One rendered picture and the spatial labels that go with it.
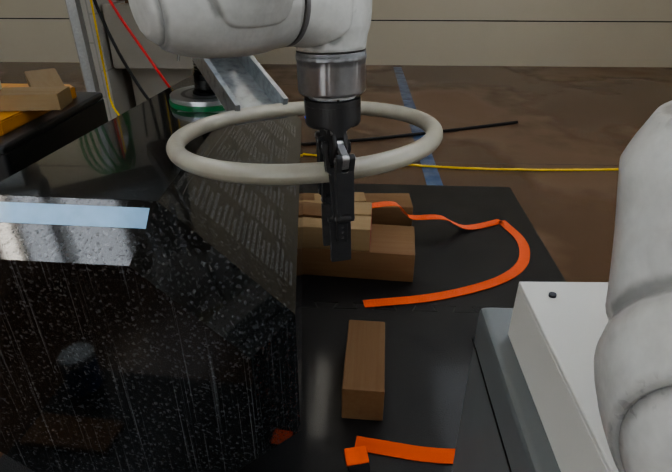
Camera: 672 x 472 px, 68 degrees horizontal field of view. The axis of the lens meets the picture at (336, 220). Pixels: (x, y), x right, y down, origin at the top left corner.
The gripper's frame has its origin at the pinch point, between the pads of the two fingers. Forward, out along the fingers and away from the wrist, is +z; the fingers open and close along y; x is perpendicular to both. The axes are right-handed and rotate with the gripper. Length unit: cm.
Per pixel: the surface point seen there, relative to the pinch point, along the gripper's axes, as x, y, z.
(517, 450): -9.6, -35.0, 8.8
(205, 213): 19.5, 27.2, 6.1
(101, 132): 42, 64, -2
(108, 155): 39, 47, -1
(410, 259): -53, 97, 67
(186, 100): 22, 78, -6
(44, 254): 47, 21, 8
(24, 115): 72, 106, 1
